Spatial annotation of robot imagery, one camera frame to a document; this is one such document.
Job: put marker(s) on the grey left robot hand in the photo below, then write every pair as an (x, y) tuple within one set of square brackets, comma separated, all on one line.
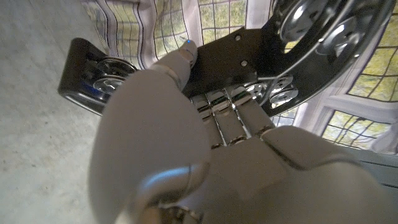
[(248, 180)]

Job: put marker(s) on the black half-moon tambourine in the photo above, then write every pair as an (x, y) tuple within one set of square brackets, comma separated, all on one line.
[(224, 56)]

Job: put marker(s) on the printed window backdrop cloth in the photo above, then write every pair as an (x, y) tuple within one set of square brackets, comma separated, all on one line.
[(373, 77)]

